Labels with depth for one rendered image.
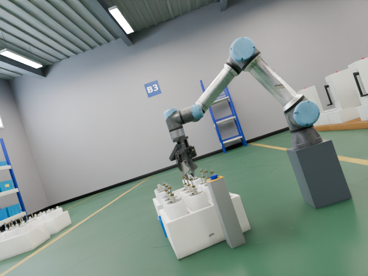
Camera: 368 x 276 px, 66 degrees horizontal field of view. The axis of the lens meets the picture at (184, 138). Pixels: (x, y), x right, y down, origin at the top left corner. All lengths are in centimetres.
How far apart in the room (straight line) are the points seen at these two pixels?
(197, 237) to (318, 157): 71
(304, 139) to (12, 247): 290
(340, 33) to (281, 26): 155
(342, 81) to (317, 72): 384
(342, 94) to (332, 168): 322
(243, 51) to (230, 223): 79
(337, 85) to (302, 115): 334
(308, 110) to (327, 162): 30
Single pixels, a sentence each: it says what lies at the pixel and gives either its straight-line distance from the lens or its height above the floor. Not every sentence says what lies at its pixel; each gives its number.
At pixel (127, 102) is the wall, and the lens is 828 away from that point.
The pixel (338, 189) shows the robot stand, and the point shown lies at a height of 6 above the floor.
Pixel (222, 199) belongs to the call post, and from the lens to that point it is 131.
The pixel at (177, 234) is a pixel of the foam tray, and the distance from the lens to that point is 142.
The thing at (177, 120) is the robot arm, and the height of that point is 63.
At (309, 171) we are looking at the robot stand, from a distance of 154.
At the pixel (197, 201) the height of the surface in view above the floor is 22.
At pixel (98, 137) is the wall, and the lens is 850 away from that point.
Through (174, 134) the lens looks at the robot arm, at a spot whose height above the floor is 57.
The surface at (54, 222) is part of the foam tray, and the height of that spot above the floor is 13.
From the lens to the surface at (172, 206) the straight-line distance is 143.
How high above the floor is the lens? 50
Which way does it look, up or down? 1 degrees up
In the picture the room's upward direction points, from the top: 19 degrees counter-clockwise
